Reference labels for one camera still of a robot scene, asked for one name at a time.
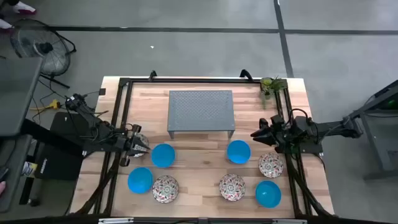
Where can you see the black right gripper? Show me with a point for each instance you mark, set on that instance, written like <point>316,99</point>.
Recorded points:
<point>280,138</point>

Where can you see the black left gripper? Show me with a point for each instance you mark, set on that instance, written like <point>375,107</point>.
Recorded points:
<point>127,145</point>

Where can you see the floral patterned mini bowl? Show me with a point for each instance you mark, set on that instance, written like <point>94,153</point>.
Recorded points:
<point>232,187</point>
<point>165,189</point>
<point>270,165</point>
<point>145,139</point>

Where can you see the blue plastic mini bowl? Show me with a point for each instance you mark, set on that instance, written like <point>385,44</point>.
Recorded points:
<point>238,152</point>
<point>163,155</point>
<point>140,180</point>
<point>268,194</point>

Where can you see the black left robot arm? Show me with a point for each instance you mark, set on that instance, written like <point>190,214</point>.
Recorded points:
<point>93,123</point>

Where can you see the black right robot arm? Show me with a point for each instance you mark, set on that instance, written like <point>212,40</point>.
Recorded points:
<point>329,129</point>

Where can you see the small potted green plant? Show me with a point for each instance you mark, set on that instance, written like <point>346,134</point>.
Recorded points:
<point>271,84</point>

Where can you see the black table clamp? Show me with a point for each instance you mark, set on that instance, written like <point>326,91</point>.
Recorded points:
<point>246,74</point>
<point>152,75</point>

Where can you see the small black square tag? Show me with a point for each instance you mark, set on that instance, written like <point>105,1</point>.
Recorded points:
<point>102,91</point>

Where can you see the grey perforated metal shelf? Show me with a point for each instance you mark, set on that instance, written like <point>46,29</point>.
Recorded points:
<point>200,109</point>

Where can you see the black equipment case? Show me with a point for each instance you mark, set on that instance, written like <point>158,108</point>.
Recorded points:
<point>59,161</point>

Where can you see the dark grey metal stand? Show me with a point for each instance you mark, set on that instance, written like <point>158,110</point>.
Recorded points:
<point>371,143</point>

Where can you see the yellow white packet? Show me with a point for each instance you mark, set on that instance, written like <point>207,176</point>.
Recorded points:
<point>29,169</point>

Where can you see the grey desk top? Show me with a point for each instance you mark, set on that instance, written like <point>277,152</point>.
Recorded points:
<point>15,93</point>

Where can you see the black floor fan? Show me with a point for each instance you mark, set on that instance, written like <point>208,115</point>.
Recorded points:
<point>45,47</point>

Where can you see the person's hand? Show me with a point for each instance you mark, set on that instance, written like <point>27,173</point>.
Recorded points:
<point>2,188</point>

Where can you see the person's white pink shoe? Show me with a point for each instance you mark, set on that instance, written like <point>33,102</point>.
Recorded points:
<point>23,7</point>
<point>5,25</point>

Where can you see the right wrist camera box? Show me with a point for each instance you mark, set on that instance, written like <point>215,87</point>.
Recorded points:
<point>276,120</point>

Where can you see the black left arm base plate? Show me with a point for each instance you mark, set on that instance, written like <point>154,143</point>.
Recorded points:
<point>93,149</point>

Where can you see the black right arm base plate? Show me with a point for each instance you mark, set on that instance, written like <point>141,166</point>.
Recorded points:
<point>311,148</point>

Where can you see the silver metal bracket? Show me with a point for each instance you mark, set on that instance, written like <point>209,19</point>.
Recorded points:
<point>115,221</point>
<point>289,221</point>

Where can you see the black aluminium table frame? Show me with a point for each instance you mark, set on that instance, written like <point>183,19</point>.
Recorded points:
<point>202,81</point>

